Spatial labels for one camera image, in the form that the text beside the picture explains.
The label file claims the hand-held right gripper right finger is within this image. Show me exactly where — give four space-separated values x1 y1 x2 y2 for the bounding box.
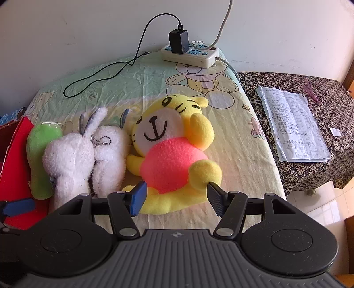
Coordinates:
206 182 298 240

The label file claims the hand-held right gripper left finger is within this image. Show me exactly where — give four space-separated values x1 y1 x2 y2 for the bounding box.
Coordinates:
55 181 148 240

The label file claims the yellow tiger plush toy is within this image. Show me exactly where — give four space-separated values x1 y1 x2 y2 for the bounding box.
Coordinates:
122 94 223 215

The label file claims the white bunny plush toy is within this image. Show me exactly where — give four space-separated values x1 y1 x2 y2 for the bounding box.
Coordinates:
80 107 132 199

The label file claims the stack of written papers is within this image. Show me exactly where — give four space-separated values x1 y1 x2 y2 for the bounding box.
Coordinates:
257 86 331 163

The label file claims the purple thin object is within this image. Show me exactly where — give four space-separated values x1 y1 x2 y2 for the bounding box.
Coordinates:
303 78 321 104

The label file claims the grey power strip cord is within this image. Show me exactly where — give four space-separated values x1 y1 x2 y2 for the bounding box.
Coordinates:
214 56 240 76

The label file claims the white power strip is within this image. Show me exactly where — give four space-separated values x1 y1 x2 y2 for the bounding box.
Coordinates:
161 41 219 69

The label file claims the red cardboard box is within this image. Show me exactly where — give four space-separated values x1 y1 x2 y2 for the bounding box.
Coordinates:
0 116 53 231

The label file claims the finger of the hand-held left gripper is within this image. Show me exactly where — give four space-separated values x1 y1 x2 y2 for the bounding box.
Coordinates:
0 198 36 222

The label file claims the green plush toy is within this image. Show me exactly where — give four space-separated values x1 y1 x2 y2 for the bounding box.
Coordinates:
26 122 64 200

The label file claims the cartoon bear printed sheet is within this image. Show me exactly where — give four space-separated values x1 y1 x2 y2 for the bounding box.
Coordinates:
21 54 287 234

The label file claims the black charger adapter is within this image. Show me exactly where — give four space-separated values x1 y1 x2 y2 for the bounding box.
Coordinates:
169 28 189 55

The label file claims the black charging cable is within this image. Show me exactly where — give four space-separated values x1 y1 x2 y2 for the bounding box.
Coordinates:
63 12 183 98

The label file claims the wooden furniture edge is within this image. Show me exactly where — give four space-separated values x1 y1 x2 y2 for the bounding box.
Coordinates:
344 216 354 279

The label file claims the white plug cord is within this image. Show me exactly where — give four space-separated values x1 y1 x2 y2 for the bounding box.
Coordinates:
191 0 233 50

